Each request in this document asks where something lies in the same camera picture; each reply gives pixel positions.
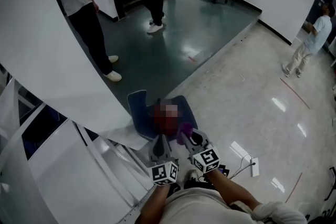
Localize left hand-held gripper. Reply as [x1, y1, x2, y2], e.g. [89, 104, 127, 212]
[149, 134, 179, 187]

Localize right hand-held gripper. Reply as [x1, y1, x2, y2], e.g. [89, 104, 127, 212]
[180, 129, 220, 174]

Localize purple cloth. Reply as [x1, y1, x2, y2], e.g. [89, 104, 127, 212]
[177, 122, 200, 146]

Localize person's left forearm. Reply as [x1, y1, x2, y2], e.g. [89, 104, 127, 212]
[141, 183, 171, 218]

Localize person's right forearm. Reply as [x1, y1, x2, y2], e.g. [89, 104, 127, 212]
[207, 169, 263, 209]

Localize person's left grey shoe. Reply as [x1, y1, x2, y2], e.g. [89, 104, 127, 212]
[186, 169, 199, 182]

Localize black device with blue screen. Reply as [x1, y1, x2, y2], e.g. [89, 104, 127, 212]
[217, 164, 230, 178]

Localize person's black trousers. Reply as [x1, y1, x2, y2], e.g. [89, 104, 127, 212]
[167, 180, 218, 191]

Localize navy blue cloth bag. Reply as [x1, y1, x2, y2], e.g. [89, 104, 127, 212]
[127, 90, 199, 142]

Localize white power strip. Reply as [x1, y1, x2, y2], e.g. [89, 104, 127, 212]
[250, 156, 260, 177]

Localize person's white shirt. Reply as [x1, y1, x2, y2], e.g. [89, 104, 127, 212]
[140, 187, 308, 224]

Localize black metal stand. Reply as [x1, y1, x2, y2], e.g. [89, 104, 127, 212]
[324, 165, 336, 201]

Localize black power cable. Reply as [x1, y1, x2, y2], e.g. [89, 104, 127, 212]
[228, 154, 257, 179]

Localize white table with metal frame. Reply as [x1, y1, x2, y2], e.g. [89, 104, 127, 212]
[0, 0, 163, 224]

